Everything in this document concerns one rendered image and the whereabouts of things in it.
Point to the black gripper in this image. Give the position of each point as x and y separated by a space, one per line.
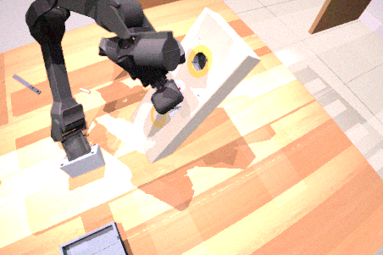
167 95

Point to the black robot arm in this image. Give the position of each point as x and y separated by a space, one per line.
149 49

